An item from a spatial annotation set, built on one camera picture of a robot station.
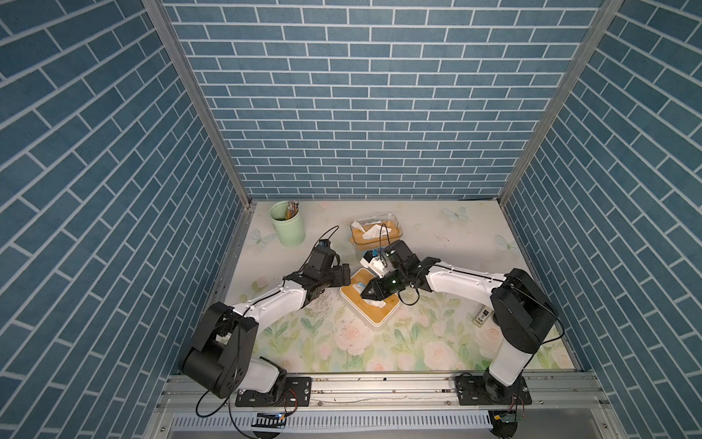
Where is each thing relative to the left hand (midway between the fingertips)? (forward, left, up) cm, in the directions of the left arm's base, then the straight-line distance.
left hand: (345, 271), depth 90 cm
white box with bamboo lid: (-1, -5, 0) cm, 5 cm away
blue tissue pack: (-12, -11, +1) cm, 16 cm away
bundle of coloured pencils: (+19, +19, +10) cm, 29 cm away
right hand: (-9, -7, +1) cm, 11 cm away
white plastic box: (-15, -10, 0) cm, 18 cm away
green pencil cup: (+16, +21, +1) cm, 27 cm away
